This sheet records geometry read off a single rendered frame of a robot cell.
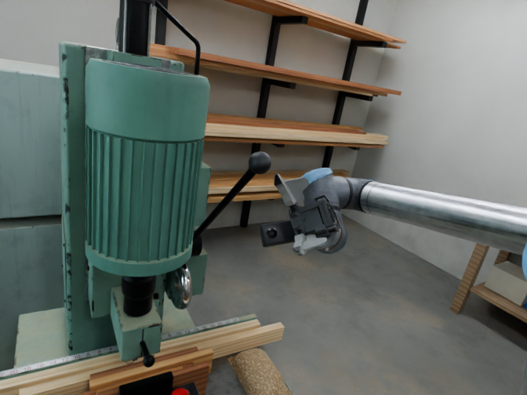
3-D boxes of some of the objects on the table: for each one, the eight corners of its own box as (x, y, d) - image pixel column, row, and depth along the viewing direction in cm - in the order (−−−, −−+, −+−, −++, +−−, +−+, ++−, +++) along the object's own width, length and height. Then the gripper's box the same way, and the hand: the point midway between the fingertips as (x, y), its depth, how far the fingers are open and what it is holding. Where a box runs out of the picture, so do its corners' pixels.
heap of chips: (255, 409, 70) (258, 395, 69) (227, 358, 81) (228, 345, 80) (292, 394, 75) (296, 381, 73) (260, 348, 86) (263, 335, 84)
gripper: (325, 181, 82) (304, 150, 64) (353, 263, 75) (338, 254, 57) (292, 193, 84) (262, 167, 66) (315, 274, 78) (289, 269, 60)
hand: (282, 212), depth 62 cm, fingers open, 14 cm apart
